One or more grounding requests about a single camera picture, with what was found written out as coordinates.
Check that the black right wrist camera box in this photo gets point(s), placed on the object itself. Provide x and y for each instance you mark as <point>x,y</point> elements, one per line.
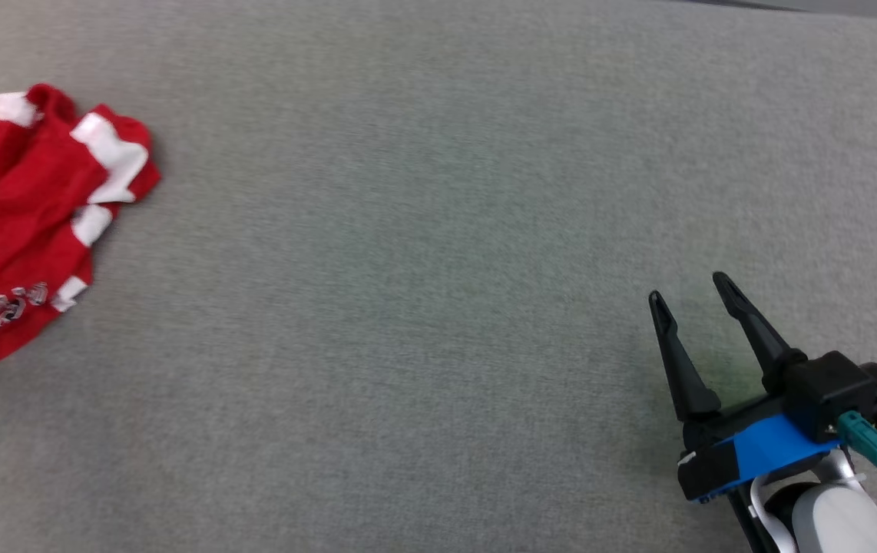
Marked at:
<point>822,388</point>

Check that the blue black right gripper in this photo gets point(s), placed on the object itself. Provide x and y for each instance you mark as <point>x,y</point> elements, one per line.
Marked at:
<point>753,449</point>

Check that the red garment with white bands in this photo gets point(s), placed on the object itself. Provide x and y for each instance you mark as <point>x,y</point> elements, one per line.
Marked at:
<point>16,200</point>

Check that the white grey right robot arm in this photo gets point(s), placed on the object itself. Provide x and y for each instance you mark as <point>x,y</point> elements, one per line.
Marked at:
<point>838,522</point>

